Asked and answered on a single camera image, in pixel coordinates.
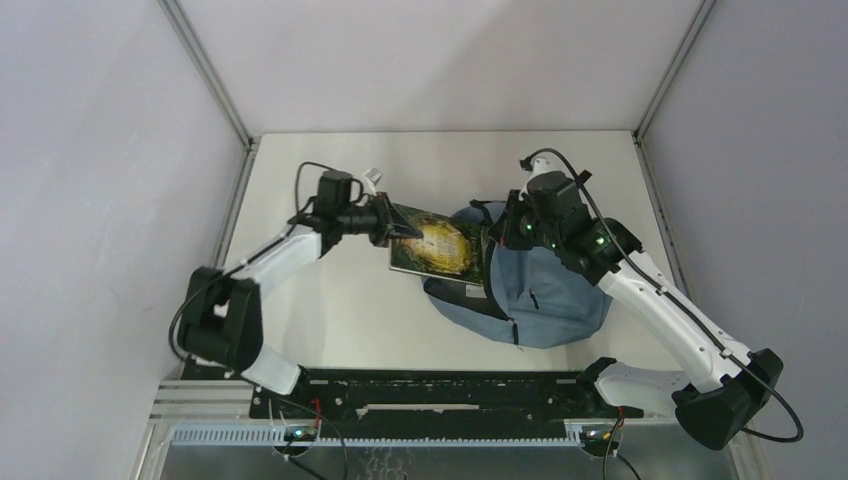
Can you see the right aluminium corner post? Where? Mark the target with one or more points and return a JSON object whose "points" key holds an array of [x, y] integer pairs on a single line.
{"points": [[679, 57]]}

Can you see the aluminium corner post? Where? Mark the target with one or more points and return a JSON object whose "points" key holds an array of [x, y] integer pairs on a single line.
{"points": [[679, 57], [197, 53]]}

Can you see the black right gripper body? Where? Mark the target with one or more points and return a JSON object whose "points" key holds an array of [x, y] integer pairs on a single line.
{"points": [[525, 231]]}

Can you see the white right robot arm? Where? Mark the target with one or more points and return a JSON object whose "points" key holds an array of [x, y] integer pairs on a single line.
{"points": [[722, 383]]}

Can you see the blue student backpack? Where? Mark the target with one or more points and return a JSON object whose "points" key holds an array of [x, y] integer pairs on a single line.
{"points": [[528, 298]]}

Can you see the left aluminium corner post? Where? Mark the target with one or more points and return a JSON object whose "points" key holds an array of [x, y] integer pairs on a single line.
{"points": [[197, 53]]}

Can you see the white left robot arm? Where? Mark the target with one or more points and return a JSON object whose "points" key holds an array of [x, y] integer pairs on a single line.
{"points": [[221, 318]]}

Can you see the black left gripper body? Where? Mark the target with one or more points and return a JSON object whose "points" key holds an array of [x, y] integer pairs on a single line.
{"points": [[371, 220]]}

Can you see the dark green forest book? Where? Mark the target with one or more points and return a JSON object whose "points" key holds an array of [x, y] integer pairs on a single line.
{"points": [[450, 248]]}

